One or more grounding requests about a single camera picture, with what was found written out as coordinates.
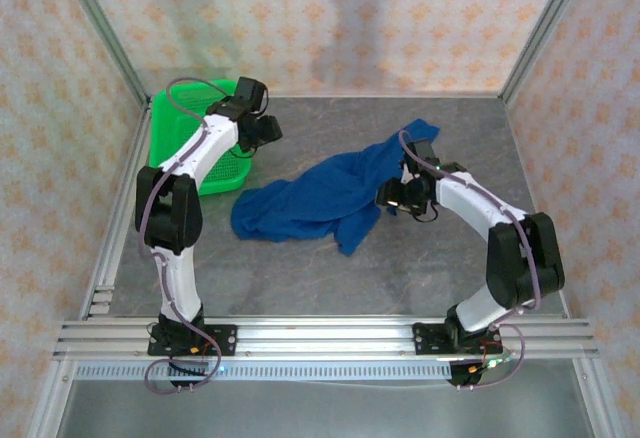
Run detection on blue cloth towel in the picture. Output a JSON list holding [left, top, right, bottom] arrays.
[[230, 118, 442, 258]]

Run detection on green perforated plastic basket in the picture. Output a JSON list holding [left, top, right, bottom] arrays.
[[148, 79, 252, 197]]

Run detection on silver sheet metal panel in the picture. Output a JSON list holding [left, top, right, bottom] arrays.
[[53, 377, 604, 438]]

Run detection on thin aluminium frame bar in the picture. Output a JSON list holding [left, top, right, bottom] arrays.
[[147, 89, 506, 102]]

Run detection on aluminium table side rail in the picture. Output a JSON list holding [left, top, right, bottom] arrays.
[[502, 100, 572, 319], [78, 100, 154, 318]]

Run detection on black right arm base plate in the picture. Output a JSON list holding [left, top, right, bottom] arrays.
[[412, 321, 502, 357]]

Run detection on wide aluminium mounting rail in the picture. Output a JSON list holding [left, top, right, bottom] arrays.
[[52, 316, 601, 360]]

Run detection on slotted grey cable duct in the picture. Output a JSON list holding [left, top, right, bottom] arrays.
[[74, 361, 454, 382]]

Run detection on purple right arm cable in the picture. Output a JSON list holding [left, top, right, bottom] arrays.
[[397, 130, 545, 392]]

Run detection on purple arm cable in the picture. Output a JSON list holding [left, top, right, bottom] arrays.
[[397, 130, 545, 392], [137, 76, 237, 394]]

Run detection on aluminium frame post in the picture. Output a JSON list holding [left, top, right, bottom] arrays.
[[53, 0, 152, 105], [499, 0, 595, 105]]

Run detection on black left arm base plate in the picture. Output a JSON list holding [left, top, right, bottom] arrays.
[[147, 323, 238, 358]]

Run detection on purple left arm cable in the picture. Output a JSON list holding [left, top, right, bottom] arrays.
[[137, 76, 237, 394]]

